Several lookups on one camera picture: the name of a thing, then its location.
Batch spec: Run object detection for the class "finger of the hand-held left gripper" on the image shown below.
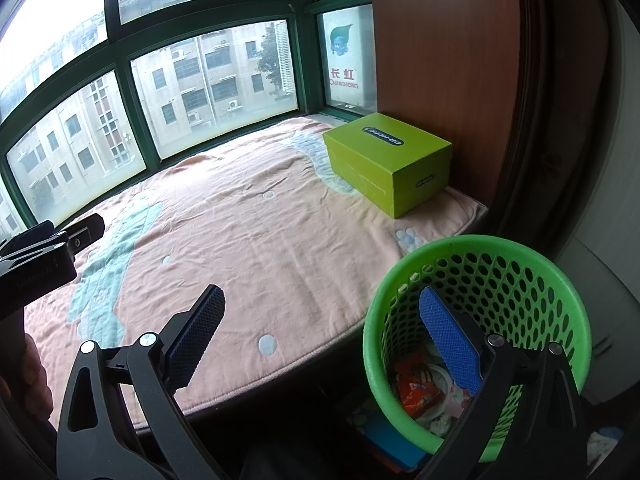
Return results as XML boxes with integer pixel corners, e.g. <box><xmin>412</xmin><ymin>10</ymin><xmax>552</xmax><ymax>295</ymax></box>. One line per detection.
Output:
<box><xmin>65</xmin><ymin>214</ymin><xmax>106</xmax><ymax>253</ymax></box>

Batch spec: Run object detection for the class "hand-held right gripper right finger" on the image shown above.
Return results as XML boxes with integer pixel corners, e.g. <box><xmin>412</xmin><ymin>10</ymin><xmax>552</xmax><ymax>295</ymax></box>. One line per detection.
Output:
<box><xmin>419</xmin><ymin>286</ymin><xmax>587</xmax><ymax>480</ymax></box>

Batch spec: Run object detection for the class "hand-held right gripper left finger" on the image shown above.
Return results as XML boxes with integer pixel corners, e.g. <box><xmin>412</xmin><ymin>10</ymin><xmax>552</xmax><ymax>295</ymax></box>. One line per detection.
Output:
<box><xmin>56</xmin><ymin>284</ymin><xmax>228</xmax><ymax>480</ymax></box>

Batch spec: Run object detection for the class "orange snack wrapper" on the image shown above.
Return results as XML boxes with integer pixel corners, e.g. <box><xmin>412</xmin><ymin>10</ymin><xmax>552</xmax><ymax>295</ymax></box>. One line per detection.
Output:
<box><xmin>395</xmin><ymin>352</ymin><xmax>447</xmax><ymax>417</ymax></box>

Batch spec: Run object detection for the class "green plastic mesh basket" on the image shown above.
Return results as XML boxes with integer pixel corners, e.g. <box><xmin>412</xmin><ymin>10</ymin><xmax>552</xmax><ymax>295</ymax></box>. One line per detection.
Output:
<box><xmin>362</xmin><ymin>234</ymin><xmax>593</xmax><ymax>465</ymax></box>

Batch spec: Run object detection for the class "person's left hand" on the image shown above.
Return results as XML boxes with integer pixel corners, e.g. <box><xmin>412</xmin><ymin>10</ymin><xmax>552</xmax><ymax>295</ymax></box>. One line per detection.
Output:
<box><xmin>0</xmin><ymin>334</ymin><xmax>53</xmax><ymax>426</ymax></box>

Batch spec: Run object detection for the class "blue box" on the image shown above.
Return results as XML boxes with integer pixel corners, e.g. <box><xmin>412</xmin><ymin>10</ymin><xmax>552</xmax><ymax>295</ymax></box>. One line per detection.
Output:
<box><xmin>360</xmin><ymin>410</ymin><xmax>428</xmax><ymax>472</ymax></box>

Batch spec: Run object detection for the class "pink printed blanket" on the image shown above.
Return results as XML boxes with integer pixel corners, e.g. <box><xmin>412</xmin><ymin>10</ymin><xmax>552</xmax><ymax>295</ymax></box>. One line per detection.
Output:
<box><xmin>24</xmin><ymin>115</ymin><xmax>488</xmax><ymax>413</ymax></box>

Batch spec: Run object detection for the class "white cabinet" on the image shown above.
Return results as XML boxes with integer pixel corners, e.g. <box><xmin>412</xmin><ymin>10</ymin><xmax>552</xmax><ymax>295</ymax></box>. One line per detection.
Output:
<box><xmin>552</xmin><ymin>237</ymin><xmax>640</xmax><ymax>406</ymax></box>

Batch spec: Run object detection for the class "white crumpled cloth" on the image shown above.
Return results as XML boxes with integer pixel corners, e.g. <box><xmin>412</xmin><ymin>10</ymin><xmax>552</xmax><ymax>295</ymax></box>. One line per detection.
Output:
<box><xmin>585</xmin><ymin>426</ymin><xmax>626</xmax><ymax>467</ymax></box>

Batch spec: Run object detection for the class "green cardboard box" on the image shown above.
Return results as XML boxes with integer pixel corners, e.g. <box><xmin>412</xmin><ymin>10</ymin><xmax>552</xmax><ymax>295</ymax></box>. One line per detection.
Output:
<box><xmin>322</xmin><ymin>113</ymin><xmax>454</xmax><ymax>220</ymax></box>

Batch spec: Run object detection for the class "white louvred panel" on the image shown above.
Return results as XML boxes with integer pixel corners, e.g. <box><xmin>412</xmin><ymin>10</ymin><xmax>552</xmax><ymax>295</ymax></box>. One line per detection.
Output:
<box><xmin>274</xmin><ymin>21</ymin><xmax>296</xmax><ymax>95</ymax></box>

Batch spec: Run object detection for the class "dark curtain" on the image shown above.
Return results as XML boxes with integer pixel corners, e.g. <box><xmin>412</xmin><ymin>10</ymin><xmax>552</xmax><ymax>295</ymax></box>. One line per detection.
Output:
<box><xmin>515</xmin><ymin>0</ymin><xmax>640</xmax><ymax>286</ymax></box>

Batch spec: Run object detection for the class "brown wooden panel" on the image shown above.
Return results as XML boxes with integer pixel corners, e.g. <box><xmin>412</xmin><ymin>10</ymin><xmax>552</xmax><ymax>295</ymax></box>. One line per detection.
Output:
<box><xmin>371</xmin><ymin>0</ymin><xmax>523</xmax><ymax>211</ymax></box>

